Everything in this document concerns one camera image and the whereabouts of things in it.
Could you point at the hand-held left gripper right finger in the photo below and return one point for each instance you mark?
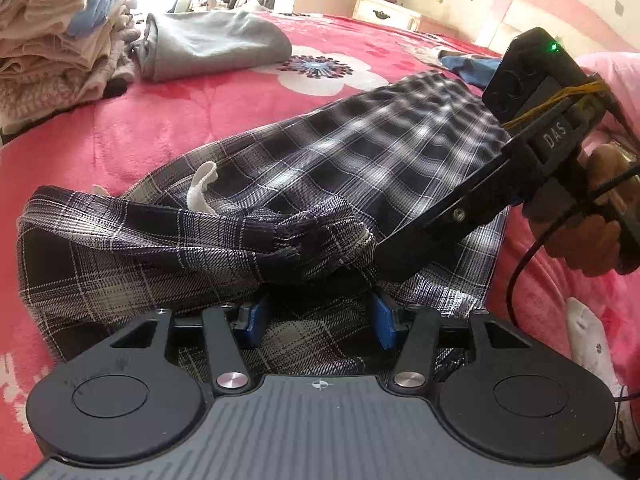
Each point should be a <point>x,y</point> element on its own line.
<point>385,322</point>

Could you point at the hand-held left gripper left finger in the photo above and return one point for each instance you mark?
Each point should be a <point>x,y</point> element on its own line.
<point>255,321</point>

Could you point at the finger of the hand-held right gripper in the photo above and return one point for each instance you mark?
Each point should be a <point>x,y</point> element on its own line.
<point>450,220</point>

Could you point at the black white plaid pants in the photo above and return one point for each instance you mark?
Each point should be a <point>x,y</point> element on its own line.
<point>325,160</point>

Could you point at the stack of folded clothes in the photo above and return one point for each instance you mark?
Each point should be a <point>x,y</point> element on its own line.
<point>50,35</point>

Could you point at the person's right hand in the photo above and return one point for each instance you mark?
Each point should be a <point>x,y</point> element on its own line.
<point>595,240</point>

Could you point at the blue denim garment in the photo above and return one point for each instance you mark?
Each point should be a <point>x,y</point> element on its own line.
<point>472,67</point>

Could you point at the pink headboard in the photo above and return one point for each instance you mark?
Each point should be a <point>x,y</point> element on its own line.
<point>550,10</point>

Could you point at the grey patterned cloth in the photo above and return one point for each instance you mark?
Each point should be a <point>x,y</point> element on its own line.
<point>422,52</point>

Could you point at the cream nightstand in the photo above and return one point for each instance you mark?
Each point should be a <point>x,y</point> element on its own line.
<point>387,12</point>

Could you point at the pink floral blanket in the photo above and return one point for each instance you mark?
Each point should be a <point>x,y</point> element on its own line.
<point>165,125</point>

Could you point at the grey folded sweatshirt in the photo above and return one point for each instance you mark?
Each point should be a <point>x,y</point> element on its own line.
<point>210,42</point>

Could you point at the green padded headrest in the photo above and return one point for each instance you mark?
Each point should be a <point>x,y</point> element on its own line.
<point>182,2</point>

